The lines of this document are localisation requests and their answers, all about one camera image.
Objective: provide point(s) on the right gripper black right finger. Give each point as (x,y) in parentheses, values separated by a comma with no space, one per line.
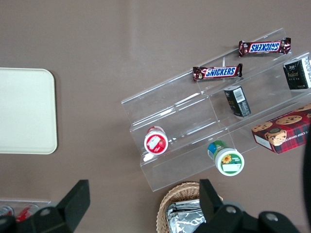
(211,206)

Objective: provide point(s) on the cream plastic tray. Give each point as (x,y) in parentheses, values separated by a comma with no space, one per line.
(24,109)

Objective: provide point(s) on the Snickers chocolate bar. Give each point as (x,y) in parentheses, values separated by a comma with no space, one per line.
(217,72)
(264,47)

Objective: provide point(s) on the green lid sunflower cup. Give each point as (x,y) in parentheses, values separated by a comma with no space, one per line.
(228,161)

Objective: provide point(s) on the clear acrylic bottle rack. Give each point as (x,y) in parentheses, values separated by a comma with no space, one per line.
(46,202)

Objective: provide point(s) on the light wicker basket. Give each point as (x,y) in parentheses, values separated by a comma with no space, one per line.
(170,194)

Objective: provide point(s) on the foil wrapped sandwich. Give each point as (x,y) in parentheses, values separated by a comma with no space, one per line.
(184,218)

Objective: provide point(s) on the small black drink carton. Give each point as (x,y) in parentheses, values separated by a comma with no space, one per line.
(236,102)
(297,72)

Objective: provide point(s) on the red lid yogurt cup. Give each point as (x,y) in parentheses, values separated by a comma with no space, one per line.
(156,143)

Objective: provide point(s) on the clear acrylic stepped display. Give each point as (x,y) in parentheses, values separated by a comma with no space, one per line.
(175,102)

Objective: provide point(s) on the red cola bottle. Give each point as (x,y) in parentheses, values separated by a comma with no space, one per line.
(5,210)
(26,212)

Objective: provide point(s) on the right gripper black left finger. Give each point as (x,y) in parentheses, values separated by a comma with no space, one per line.
(73,206)

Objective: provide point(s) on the red tartan cookie box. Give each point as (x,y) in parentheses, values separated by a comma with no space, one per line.
(284,133)

